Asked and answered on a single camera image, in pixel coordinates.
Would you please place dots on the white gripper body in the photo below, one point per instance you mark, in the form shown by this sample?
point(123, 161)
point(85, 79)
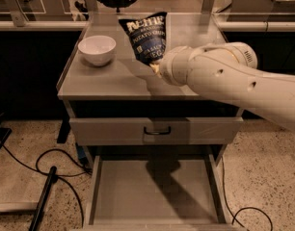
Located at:
point(169, 65)

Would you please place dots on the blue Kettle chip bag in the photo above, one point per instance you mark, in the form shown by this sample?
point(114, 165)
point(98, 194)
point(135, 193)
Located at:
point(147, 37)

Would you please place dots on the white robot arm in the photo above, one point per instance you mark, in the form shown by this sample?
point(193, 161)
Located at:
point(227, 73)

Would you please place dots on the grey drawer cabinet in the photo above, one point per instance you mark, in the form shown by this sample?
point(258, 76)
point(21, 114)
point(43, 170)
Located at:
point(126, 88)

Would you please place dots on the closed top drawer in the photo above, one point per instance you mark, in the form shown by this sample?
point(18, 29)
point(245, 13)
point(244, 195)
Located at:
point(130, 131)

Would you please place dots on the open middle drawer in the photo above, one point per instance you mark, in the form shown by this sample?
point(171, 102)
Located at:
point(156, 194)

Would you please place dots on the white ceramic bowl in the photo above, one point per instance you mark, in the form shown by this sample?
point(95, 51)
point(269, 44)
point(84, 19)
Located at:
point(97, 50)

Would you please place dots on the black bar on floor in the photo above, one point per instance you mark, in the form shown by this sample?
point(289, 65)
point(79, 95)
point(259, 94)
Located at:
point(50, 180)

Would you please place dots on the black drawer handle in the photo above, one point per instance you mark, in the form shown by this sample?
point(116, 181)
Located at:
point(166, 131)

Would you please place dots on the white horizontal rail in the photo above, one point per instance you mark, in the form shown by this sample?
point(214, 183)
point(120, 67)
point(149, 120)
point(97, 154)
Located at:
point(80, 25)

